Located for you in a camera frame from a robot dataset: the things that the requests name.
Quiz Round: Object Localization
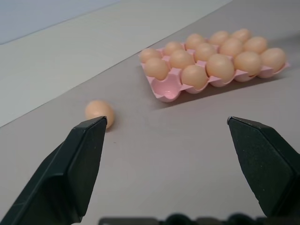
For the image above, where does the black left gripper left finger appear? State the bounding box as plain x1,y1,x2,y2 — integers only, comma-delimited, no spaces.
0,116,108,225

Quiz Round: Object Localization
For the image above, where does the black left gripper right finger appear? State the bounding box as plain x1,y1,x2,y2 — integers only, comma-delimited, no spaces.
226,116,300,219

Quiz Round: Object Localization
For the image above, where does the loose beige egg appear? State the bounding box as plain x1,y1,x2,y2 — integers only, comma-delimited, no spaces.
84,100,115,129

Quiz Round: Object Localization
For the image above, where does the pink plastic egg tray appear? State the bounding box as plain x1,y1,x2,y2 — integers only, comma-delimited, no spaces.
138,41,291,104

